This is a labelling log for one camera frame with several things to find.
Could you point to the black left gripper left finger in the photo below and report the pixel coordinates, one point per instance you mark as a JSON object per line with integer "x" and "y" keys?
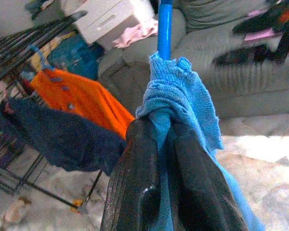
{"x": 132, "y": 180}

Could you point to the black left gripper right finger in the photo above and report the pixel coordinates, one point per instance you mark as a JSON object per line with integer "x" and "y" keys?
{"x": 202, "y": 187}

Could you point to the blue shirt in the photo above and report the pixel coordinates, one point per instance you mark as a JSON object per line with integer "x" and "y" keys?
{"x": 180, "y": 96}

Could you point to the blue plastic hanger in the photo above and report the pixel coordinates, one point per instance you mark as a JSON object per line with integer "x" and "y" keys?
{"x": 164, "y": 29}
{"x": 42, "y": 57}

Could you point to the pink hanger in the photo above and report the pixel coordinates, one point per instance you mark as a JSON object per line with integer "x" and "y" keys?
{"x": 8, "y": 106}

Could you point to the grey green sofa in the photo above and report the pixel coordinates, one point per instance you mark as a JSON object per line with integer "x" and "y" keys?
{"x": 243, "y": 91}

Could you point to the navy blue garment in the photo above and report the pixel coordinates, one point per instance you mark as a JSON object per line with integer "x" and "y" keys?
{"x": 62, "y": 134}

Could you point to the orange garment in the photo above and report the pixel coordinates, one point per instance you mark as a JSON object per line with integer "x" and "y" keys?
{"x": 86, "y": 98}

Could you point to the blue suitcase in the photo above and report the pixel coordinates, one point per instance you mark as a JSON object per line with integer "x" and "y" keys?
{"x": 74, "y": 55}

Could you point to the pink cloth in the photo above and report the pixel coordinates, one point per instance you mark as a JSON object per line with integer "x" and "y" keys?
{"x": 137, "y": 32}

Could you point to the yellow cloth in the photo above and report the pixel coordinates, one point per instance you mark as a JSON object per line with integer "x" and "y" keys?
{"x": 50, "y": 47}

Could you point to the white drawer box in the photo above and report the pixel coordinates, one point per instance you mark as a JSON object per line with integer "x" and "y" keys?
{"x": 108, "y": 21}

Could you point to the black metal drying rack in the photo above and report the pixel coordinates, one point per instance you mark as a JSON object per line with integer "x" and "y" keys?
{"x": 14, "y": 48}

